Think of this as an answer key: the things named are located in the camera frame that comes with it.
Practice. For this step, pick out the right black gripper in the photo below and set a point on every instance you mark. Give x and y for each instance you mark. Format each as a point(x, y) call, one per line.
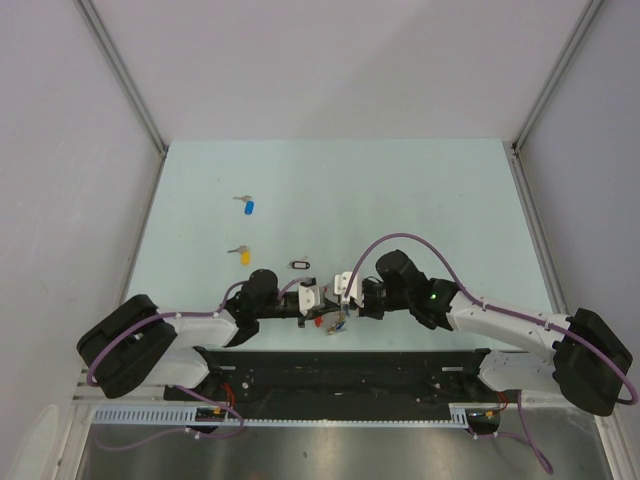
point(367, 312)

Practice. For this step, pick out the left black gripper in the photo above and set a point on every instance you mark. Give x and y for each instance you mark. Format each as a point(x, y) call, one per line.
point(326, 305)

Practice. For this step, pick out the red-handled metal key holder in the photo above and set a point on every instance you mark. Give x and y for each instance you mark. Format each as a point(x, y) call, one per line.
point(332, 316)

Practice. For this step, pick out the key with black tag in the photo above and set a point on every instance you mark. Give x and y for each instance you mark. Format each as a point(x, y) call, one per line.
point(301, 264)

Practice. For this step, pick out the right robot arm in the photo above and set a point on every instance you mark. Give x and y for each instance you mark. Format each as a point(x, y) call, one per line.
point(577, 356)

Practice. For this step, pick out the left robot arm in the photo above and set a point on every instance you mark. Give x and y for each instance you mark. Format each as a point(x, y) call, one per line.
point(137, 344)

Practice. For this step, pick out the key with yellow tag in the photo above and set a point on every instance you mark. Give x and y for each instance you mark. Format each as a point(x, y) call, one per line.
point(244, 254)

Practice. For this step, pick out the key with blue tag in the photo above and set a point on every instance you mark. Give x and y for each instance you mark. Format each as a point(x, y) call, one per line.
point(248, 202)

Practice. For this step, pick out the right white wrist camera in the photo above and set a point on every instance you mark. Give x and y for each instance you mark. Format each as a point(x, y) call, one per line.
point(347, 287)

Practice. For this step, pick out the right aluminium corner post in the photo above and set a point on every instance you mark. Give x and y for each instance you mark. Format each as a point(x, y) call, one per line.
point(568, 52)

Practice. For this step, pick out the aluminium corner post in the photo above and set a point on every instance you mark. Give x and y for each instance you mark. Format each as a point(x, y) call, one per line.
point(568, 52)
point(98, 29)

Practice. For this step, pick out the left aluminium corner post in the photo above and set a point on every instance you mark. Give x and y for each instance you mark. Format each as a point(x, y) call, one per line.
point(98, 29)

